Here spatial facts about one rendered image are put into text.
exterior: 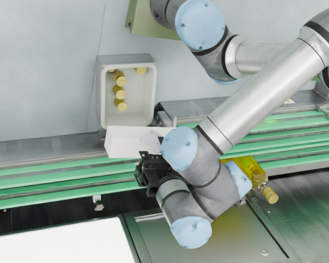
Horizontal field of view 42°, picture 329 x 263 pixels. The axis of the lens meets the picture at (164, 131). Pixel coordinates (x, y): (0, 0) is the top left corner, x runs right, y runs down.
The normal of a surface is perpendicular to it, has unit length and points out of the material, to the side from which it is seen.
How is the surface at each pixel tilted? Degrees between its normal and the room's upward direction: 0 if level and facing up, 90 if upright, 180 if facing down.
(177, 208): 90
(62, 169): 90
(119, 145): 0
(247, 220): 90
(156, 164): 0
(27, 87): 0
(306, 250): 90
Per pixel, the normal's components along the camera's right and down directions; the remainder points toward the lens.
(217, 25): 0.22, 0.45
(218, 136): -0.02, 0.10
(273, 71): -0.44, -0.40
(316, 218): 0.06, -0.87
